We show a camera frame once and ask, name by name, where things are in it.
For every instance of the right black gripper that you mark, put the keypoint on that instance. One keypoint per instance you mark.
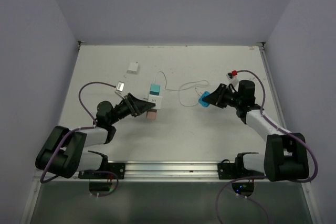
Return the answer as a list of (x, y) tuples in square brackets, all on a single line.
[(216, 98)]

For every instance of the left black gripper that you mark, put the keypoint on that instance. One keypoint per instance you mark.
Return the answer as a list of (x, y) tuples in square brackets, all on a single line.
[(136, 106)]

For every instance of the pink charger plug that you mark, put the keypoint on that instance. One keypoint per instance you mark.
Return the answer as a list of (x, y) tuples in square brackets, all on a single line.
[(151, 114)]

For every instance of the white cube socket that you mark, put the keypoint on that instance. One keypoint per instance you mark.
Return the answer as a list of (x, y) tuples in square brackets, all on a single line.
[(156, 99)]

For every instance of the teal charger plug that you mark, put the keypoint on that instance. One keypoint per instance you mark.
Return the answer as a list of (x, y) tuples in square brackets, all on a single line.
[(154, 89)]

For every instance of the white charger plug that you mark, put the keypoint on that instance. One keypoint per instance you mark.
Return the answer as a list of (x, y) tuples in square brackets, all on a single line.
[(133, 68)]

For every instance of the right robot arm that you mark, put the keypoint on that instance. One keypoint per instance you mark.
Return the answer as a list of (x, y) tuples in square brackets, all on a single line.
[(284, 158)]

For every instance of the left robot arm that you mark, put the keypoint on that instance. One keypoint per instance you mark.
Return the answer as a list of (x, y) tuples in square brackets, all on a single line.
[(63, 152)]

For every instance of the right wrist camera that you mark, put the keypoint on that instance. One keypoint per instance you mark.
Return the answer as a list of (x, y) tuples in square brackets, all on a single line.
[(232, 77)]

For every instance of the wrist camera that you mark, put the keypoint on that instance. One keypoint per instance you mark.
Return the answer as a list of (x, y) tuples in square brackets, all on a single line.
[(232, 77), (119, 88)]

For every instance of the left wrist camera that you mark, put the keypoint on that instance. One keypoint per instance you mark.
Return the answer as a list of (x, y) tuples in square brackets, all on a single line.
[(119, 88)]

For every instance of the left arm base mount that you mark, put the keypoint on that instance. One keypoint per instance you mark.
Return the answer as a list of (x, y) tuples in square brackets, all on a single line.
[(106, 171)]

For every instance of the aluminium front rail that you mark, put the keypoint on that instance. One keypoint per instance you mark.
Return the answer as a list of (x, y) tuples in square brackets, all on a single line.
[(169, 171)]

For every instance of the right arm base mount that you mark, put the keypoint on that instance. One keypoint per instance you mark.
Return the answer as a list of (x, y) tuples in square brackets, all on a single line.
[(229, 171)]

